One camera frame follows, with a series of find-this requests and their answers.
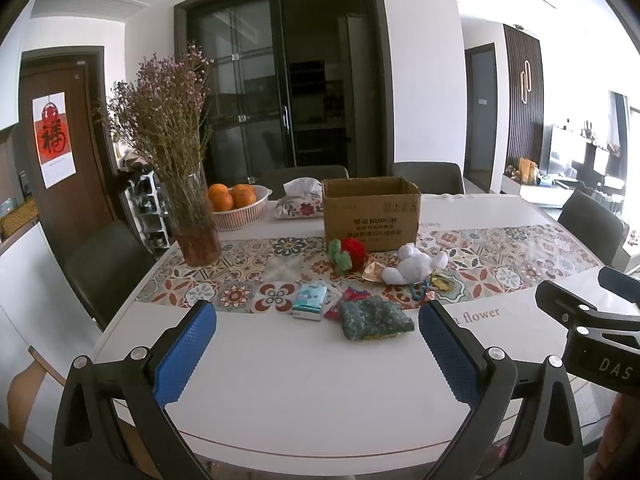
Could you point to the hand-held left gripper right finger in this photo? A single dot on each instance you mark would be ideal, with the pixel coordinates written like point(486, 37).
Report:
point(450, 350)

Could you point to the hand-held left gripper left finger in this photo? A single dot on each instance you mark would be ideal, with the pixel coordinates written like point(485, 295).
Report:
point(185, 350)

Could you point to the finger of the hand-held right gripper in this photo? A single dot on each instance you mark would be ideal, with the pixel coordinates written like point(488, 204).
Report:
point(622, 285)
point(575, 310)

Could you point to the white plush toy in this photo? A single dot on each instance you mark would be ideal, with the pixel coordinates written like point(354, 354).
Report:
point(412, 262)

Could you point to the rose gold snack packet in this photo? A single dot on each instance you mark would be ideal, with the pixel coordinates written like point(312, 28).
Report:
point(380, 270)

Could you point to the brown cardboard box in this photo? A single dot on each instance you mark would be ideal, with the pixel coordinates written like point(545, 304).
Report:
point(370, 215)

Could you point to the grey dining chair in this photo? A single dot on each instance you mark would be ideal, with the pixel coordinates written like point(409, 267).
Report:
point(592, 225)
point(430, 177)
point(110, 270)
point(300, 172)

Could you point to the small yellow packet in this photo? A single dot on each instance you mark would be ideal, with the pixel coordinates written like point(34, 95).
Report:
point(441, 282)

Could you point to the green scouring pad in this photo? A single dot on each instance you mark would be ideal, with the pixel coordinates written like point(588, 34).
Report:
point(372, 317)

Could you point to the tablecloth with patterned band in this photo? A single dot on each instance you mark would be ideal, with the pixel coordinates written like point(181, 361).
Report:
point(240, 270)

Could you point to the small red packet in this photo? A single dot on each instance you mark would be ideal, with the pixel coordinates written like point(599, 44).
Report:
point(332, 305)

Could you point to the white media console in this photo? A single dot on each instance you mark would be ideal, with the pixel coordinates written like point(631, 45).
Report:
point(532, 190)

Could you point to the blue tissue packet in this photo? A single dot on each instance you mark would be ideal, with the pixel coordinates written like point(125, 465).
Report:
point(310, 302)

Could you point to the red and green strawberry plush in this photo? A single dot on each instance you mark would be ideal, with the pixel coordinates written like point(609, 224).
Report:
point(350, 255)

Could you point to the white slatted fruit basket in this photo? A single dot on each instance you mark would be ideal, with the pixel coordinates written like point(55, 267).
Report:
point(240, 217)

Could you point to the white shoe rack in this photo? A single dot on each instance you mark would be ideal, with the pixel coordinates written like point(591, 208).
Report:
point(147, 210)

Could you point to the pile of oranges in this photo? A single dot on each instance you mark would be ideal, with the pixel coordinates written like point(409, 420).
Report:
point(222, 197)

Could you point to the wooden chair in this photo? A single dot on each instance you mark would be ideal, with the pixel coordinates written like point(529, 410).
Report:
point(35, 400)

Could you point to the floral tissue pack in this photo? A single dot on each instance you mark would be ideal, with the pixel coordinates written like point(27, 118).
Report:
point(300, 205)

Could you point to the brown wooden door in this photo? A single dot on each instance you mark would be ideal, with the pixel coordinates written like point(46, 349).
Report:
point(85, 170)

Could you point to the woven storage basket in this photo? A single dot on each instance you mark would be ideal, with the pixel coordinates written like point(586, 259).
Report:
point(17, 220)

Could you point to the dark interior door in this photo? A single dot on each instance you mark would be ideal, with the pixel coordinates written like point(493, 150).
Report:
point(480, 110)

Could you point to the dried flower bouquet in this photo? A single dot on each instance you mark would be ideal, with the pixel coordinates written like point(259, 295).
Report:
point(160, 110)

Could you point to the dark glass sliding door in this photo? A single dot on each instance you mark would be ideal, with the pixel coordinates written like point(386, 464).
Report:
point(280, 85)

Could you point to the dark slatted wall panel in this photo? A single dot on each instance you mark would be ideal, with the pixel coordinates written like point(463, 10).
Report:
point(522, 95)

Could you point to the red and white wall calendar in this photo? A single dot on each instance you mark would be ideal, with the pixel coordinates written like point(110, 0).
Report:
point(54, 140)

